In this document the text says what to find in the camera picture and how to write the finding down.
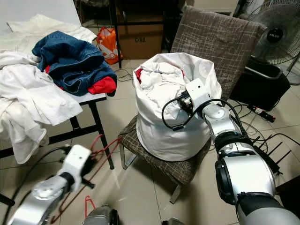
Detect red cloth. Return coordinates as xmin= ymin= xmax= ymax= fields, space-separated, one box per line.
xmin=46 ymin=66 xmax=118 ymax=96

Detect silver robot leg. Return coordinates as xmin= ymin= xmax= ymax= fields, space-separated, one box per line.
xmin=162 ymin=217 xmax=187 ymax=225
xmin=83 ymin=204 xmax=121 ymax=225

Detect brown checked chair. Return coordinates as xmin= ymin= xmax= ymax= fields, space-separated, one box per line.
xmin=119 ymin=6 xmax=268 ymax=204

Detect white table black legs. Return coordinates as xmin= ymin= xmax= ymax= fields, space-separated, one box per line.
xmin=0 ymin=0 xmax=116 ymax=170

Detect silver robot left leg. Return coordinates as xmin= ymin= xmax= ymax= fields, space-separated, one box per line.
xmin=83 ymin=204 xmax=121 ymax=225

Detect white crumpled clothes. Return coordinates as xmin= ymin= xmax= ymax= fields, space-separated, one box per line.
xmin=138 ymin=61 xmax=193 ymax=118

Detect black standing fan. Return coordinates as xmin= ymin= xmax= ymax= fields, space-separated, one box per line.
xmin=244 ymin=0 xmax=300 ymax=86

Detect brown cardboard box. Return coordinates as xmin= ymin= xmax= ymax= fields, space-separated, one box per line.
xmin=115 ymin=21 xmax=165 ymax=60

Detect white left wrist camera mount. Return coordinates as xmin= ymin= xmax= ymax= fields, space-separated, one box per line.
xmin=62 ymin=144 xmax=92 ymax=180

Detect white crumpled shirt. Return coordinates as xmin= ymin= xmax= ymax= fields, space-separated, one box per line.
xmin=0 ymin=51 xmax=84 ymax=165

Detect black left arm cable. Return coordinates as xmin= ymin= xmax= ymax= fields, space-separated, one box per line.
xmin=10 ymin=145 xmax=71 ymax=223

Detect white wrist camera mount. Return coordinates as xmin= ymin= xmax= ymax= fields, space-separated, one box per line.
xmin=185 ymin=78 xmax=212 ymax=110
xmin=62 ymin=144 xmax=92 ymax=180

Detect silver robot right leg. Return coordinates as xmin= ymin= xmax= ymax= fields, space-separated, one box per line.
xmin=162 ymin=217 xmax=187 ymax=225

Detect blue jeans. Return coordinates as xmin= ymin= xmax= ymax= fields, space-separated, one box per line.
xmin=32 ymin=30 xmax=118 ymax=97

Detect black bin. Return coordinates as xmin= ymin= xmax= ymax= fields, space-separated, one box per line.
xmin=230 ymin=57 xmax=292 ymax=112

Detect black router with antennas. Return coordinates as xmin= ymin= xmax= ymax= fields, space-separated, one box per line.
xmin=253 ymin=133 xmax=295 ymax=178

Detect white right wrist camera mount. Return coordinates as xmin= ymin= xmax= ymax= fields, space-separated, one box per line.
xmin=185 ymin=78 xmax=212 ymax=110

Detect black power strip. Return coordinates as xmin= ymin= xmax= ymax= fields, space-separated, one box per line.
xmin=247 ymin=103 xmax=277 ymax=124

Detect white laundry bag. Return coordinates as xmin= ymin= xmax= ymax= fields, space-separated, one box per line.
xmin=132 ymin=52 xmax=223 ymax=162

